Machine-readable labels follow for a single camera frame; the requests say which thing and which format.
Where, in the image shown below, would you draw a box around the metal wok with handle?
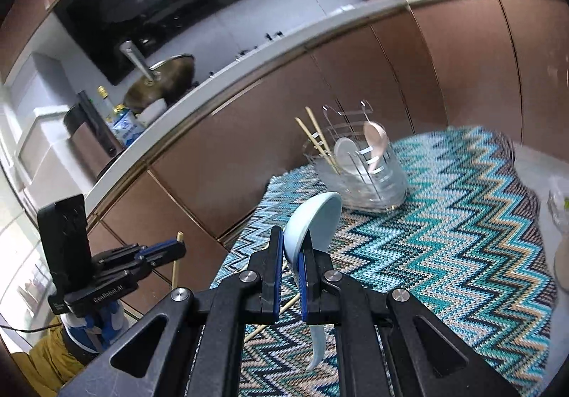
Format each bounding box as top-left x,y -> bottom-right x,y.
120,41 -> 196,111

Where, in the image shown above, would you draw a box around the wire and clear utensil holder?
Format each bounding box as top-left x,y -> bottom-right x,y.
304,99 -> 409,213

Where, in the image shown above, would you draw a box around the white bowl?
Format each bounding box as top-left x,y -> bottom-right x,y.
139,98 -> 167,122

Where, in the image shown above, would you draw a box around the zigzag woven tablecloth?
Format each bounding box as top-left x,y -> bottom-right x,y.
211,126 -> 558,397

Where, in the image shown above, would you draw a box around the clear plastic bag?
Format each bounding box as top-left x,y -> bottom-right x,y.
547,175 -> 569,229

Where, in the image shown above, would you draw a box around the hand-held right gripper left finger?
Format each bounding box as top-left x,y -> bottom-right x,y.
58,226 -> 285,397

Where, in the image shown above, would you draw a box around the person's left forearm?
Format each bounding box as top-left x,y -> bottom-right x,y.
11,326 -> 87,395

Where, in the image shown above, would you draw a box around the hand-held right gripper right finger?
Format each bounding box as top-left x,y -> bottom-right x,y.
299,246 -> 521,397

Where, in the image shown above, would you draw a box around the blue white milk carton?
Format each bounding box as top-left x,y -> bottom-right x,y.
111,106 -> 145,146

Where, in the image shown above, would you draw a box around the light blue ceramic spoon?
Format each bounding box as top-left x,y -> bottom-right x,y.
283,192 -> 343,372

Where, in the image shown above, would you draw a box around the white kitchen countertop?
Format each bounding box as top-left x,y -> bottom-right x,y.
84,0 -> 569,220

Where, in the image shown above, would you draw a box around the copper lower cabinets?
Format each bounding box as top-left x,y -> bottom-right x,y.
86,0 -> 569,304

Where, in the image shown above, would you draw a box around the pink ceramic spoon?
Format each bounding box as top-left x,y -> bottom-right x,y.
362,120 -> 387,176

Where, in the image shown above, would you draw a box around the white ceramic spoon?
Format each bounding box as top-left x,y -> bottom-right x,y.
334,137 -> 357,174

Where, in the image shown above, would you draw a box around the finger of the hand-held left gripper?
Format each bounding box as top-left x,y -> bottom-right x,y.
100,253 -> 184,283
95,239 -> 187,269

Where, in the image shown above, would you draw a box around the person's left hand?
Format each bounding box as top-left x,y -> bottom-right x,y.
60,301 -> 127,355

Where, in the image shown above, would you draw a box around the white box unit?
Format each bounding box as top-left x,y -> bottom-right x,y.
18,106 -> 96,191

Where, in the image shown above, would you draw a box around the brown black water boiler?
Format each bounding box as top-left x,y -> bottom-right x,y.
63,90 -> 127,182

